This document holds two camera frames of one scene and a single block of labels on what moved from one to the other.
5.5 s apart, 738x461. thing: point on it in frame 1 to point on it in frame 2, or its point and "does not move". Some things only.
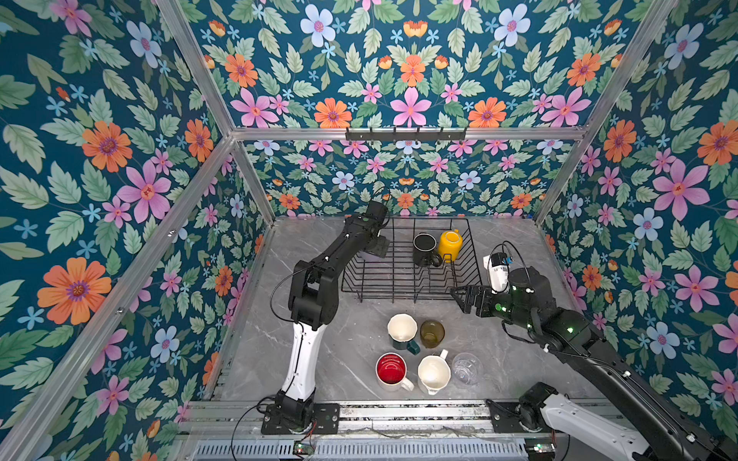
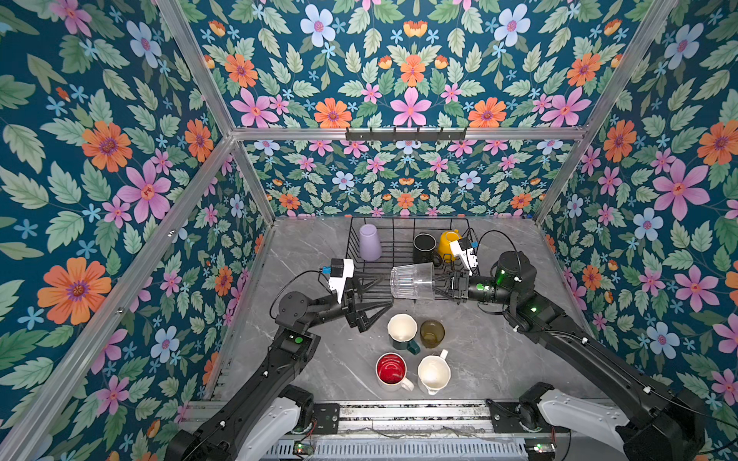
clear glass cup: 467,369 to 414,281
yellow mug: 450,244 does not move
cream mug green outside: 403,329 does not move
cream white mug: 434,372 does not move
